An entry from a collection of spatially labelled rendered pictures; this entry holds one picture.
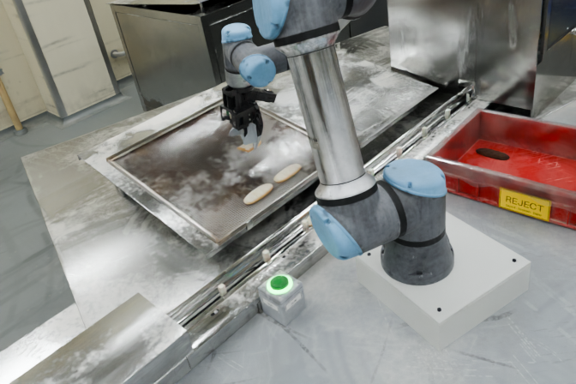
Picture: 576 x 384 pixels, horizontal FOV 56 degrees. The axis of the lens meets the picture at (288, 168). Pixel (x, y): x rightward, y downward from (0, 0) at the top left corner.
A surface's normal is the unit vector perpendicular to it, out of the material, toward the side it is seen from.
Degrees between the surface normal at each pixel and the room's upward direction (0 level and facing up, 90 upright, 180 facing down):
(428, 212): 88
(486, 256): 0
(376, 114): 10
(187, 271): 0
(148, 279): 0
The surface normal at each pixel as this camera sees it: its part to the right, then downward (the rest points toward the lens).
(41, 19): 0.71, 0.27
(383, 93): -0.02, -0.79
